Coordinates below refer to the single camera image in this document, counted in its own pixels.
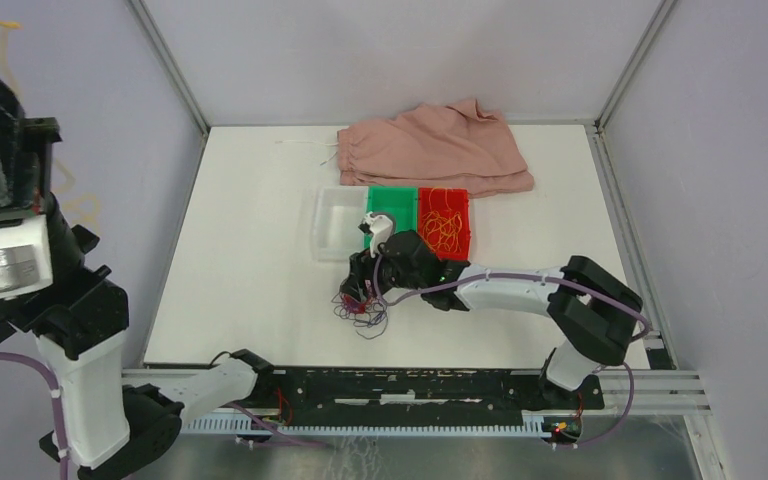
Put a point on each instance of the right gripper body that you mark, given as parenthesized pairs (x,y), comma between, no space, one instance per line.
(364,265)

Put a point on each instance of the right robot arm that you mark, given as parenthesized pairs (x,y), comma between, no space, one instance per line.
(598,315)

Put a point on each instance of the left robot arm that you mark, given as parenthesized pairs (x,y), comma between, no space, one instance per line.
(69,322)

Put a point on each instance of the white plastic bin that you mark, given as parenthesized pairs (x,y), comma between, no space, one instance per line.
(337,215)

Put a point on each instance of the green plastic bin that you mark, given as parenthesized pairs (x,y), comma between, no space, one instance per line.
(401,203)

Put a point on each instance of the red plastic bin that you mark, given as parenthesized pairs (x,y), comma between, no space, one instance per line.
(443,222)

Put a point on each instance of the pink cloth shorts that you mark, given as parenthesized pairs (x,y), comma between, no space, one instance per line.
(458,146)

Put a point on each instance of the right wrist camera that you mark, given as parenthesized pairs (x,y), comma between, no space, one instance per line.
(377,226)

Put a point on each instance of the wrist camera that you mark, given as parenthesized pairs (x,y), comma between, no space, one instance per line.
(25,260)
(377,226)

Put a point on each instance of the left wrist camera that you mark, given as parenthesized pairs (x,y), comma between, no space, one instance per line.
(25,260)

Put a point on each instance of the white drawstring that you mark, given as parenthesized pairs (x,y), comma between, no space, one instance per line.
(332,146)

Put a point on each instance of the white cable duct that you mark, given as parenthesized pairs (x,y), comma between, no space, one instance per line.
(226,422)

